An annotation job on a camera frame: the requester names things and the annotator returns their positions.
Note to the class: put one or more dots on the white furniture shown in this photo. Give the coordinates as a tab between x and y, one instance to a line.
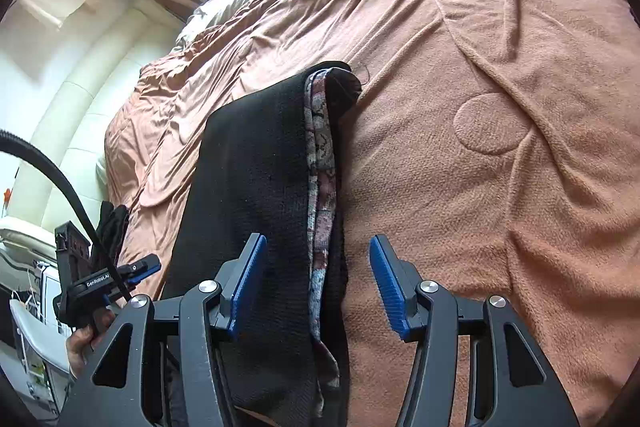
30	337

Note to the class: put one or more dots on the black crumpled cloth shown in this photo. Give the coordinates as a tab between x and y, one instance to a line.
114	232

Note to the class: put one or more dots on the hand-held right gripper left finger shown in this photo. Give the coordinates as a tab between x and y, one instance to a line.
245	292

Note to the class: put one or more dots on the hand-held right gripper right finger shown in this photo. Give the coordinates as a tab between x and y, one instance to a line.
392	292

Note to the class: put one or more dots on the person's left hand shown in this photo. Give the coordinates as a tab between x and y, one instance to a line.
82	347

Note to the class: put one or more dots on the white padded headboard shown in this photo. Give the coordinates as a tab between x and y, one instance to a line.
75	107

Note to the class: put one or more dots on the black pants with floral lining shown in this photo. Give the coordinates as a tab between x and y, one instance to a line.
240	167

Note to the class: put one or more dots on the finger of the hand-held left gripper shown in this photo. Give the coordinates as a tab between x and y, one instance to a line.
142	268

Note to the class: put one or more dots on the brown fleece blanket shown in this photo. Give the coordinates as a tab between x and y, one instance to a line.
475	207

